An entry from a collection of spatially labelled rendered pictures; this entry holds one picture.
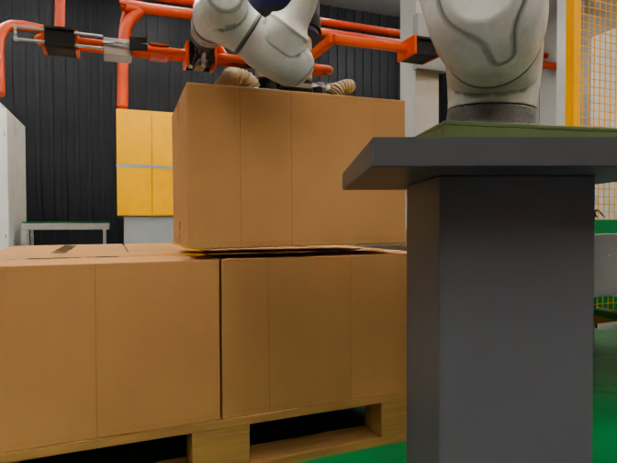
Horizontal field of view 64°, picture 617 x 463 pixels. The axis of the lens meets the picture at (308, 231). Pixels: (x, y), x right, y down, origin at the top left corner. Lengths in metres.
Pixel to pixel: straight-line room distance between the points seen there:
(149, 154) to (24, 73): 4.44
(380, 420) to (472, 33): 1.11
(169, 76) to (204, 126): 11.17
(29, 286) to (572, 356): 1.07
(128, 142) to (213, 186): 7.57
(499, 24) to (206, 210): 0.79
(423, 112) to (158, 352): 2.12
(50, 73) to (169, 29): 2.76
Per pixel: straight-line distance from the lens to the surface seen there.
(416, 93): 2.93
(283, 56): 1.16
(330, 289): 1.35
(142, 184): 8.72
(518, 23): 0.72
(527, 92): 0.95
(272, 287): 1.29
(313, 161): 1.31
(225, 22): 1.13
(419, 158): 0.68
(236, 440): 1.36
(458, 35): 0.72
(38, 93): 12.32
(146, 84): 12.35
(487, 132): 0.75
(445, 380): 0.86
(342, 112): 1.36
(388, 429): 1.54
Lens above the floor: 0.64
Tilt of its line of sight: 1 degrees down
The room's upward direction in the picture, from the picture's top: straight up
